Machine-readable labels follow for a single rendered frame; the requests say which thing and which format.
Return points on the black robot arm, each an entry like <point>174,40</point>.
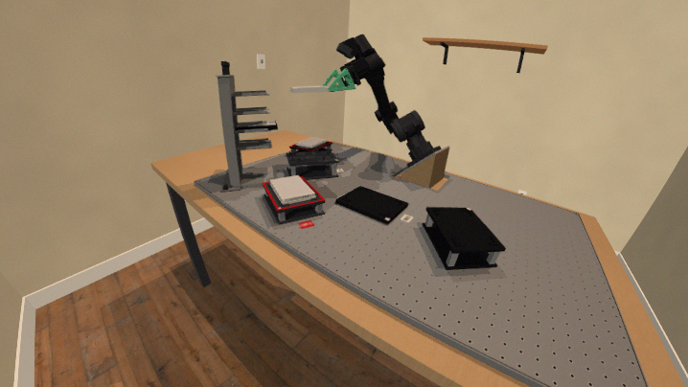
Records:
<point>409,125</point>

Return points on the grey slotted rack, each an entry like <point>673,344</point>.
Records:
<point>232,142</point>

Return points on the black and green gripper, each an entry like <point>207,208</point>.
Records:
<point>350,78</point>

